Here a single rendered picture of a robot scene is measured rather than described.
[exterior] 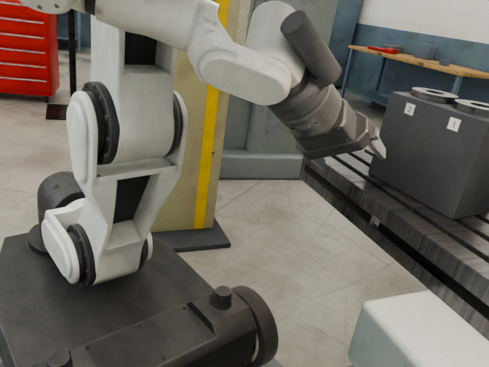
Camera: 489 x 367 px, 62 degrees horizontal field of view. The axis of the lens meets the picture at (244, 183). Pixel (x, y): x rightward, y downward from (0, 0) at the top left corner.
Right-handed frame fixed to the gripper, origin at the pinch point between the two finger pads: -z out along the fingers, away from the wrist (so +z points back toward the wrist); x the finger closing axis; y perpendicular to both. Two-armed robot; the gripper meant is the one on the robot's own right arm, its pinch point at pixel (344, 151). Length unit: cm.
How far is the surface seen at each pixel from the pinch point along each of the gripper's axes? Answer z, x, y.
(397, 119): -16.5, 3.3, 17.2
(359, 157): -30.7, -10.5, 19.5
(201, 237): -102, -130, 36
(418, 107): -14.1, 7.9, 17.1
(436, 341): -11.9, 10.1, -26.6
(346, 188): -20.4, -8.8, 4.9
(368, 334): -11.2, 0.7, -26.4
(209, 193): -93, -123, 58
